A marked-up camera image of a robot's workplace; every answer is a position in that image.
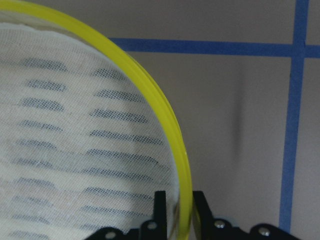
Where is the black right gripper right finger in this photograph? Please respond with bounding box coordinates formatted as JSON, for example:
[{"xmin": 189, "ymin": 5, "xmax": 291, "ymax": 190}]
[{"xmin": 192, "ymin": 191, "xmax": 234, "ymax": 240}]

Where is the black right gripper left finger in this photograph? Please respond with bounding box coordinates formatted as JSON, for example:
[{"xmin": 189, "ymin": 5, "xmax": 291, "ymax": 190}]
[{"xmin": 139, "ymin": 190, "xmax": 167, "ymax": 240}]

